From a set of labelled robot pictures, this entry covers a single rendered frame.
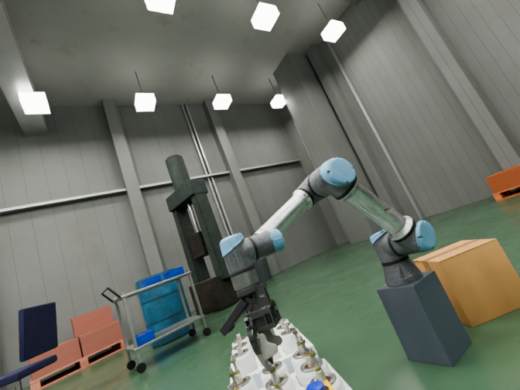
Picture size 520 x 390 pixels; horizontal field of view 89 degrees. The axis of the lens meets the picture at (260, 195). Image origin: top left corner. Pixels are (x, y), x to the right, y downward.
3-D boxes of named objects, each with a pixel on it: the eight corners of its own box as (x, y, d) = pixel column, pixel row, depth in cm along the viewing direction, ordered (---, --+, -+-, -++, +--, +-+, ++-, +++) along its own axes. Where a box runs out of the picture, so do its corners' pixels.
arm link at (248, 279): (226, 279, 74) (236, 275, 81) (231, 295, 73) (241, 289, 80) (250, 270, 72) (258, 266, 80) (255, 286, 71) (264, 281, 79)
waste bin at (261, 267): (268, 278, 757) (259, 254, 772) (277, 275, 714) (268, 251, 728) (252, 285, 728) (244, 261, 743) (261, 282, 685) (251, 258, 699)
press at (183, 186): (232, 298, 591) (187, 166, 663) (253, 295, 503) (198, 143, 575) (194, 316, 543) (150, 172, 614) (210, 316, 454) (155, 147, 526)
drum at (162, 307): (154, 350, 348) (135, 279, 368) (148, 346, 399) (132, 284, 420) (200, 327, 383) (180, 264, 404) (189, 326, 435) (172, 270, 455)
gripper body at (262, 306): (276, 330, 68) (259, 284, 71) (247, 340, 70) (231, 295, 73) (282, 320, 75) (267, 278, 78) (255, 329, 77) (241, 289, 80)
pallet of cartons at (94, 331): (127, 342, 557) (117, 302, 575) (129, 347, 461) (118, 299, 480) (35, 384, 475) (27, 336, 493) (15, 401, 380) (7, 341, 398)
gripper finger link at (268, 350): (282, 370, 66) (270, 330, 69) (261, 376, 67) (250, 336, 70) (285, 365, 68) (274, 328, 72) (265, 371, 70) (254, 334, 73)
